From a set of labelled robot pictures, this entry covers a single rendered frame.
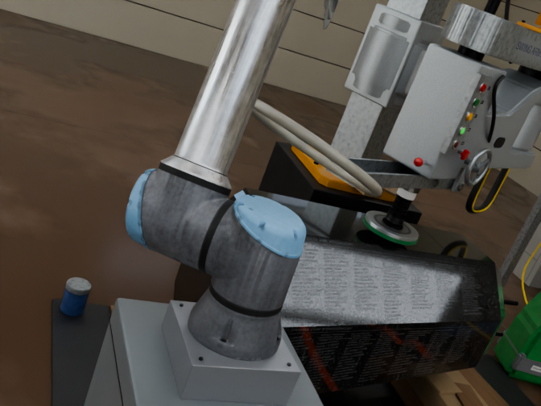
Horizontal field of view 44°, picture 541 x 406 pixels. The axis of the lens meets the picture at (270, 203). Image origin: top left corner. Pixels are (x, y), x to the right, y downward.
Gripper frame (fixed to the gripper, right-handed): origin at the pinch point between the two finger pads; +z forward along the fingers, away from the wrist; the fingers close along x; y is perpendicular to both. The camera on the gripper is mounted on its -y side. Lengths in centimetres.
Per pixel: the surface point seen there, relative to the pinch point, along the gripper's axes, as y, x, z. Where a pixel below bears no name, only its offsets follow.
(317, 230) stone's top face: -44, 38, 50
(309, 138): 23.7, 24.5, 29.8
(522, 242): -298, 157, -19
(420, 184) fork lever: -50, 59, 15
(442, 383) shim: -103, 118, 75
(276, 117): 22.0, 14.1, 29.8
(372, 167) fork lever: -42, 41, 21
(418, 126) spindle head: -43, 46, 0
